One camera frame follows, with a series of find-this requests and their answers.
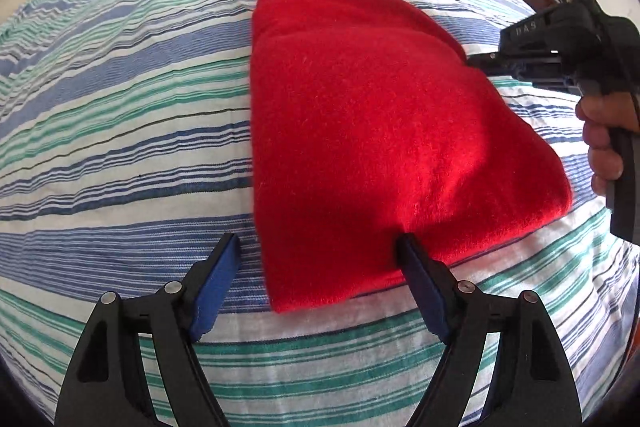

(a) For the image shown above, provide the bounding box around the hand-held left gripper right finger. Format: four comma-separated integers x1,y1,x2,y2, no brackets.
395,233,583,427

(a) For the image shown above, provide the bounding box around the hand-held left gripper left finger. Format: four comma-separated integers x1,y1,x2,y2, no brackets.
54,233,242,427

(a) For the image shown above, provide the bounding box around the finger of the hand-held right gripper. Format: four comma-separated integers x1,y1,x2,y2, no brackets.
466,51,576,90

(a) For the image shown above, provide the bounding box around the red knitted sweater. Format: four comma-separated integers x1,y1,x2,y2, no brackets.
248,0,573,315

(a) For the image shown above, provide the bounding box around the person's right hand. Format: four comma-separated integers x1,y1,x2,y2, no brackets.
575,97,640,198

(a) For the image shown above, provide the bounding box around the striped bed cover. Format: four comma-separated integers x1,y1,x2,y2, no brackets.
0,0,640,427

